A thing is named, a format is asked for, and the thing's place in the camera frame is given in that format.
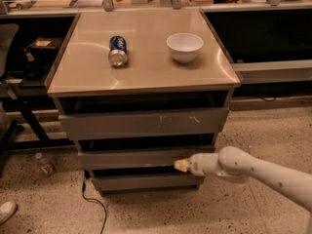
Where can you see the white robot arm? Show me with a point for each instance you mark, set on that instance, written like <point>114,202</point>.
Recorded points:
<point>235,165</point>

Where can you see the blue soda can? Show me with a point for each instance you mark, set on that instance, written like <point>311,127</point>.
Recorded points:
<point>117,55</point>

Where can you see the grey top drawer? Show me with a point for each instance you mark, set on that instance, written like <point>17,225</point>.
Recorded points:
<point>144,123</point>

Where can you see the white shoe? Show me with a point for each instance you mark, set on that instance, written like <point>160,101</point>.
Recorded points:
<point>7,210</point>

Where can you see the yellow taped gripper finger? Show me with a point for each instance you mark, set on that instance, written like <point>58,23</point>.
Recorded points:
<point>182,165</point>

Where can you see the grey drawer cabinet beige top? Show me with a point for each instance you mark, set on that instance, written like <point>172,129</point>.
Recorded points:
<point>85,82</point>

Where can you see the black box with label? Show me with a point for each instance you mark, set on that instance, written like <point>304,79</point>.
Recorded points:
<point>45,48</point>

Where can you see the white bowl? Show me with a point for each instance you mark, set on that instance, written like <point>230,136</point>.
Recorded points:
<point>184,47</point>

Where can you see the grey bottom drawer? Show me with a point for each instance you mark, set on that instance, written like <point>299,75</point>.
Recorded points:
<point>119,184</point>

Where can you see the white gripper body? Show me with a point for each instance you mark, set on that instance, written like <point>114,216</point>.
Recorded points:
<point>195,165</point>

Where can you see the grey drawer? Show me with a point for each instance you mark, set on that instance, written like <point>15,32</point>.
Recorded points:
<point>119,184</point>
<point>138,158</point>
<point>144,123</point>

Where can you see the clear plastic bottle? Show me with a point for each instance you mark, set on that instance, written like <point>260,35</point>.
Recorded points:
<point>45,164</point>

